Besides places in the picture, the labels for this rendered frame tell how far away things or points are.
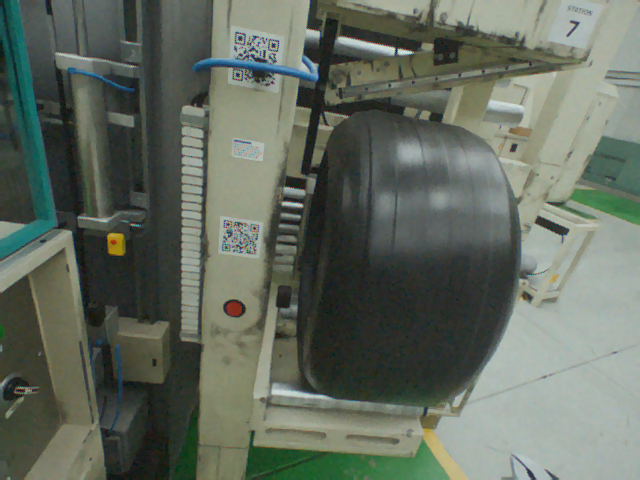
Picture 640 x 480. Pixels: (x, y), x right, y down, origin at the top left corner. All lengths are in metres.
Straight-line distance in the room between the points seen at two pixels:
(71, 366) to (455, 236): 0.61
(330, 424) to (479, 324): 0.41
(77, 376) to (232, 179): 0.40
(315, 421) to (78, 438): 0.42
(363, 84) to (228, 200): 0.51
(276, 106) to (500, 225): 0.37
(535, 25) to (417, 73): 0.26
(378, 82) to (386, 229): 0.58
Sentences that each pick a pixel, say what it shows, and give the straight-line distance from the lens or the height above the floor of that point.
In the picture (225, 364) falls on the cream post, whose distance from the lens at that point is 0.83.
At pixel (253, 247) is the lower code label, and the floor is 1.20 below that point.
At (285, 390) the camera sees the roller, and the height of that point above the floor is 0.92.
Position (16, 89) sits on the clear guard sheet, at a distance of 0.52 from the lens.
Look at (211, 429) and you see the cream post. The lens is 1.01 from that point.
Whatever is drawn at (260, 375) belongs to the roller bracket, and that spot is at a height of 0.95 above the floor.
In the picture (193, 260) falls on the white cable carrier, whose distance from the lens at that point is 0.70.
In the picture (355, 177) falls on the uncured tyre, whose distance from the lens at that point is 0.51.
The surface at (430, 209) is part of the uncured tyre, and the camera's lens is 0.50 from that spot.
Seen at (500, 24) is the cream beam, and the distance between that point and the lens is 0.93.
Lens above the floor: 1.51
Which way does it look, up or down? 25 degrees down
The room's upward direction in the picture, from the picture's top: 11 degrees clockwise
